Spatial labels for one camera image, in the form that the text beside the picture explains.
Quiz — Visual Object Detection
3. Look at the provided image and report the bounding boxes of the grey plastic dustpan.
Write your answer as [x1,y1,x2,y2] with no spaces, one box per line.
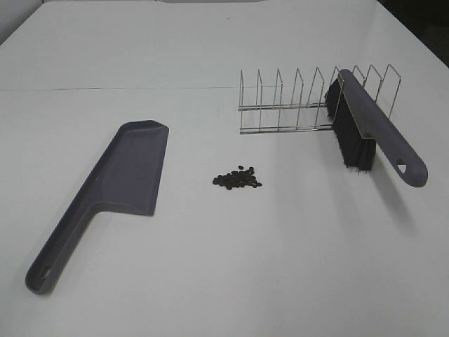
[25,120,169,295]

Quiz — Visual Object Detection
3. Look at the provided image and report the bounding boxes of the pile of coffee beans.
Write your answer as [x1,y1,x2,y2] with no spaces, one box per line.
[212,165,263,190]

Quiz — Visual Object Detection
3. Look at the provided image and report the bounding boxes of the grey hand brush black bristles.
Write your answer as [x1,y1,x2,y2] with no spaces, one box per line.
[326,69,428,187]

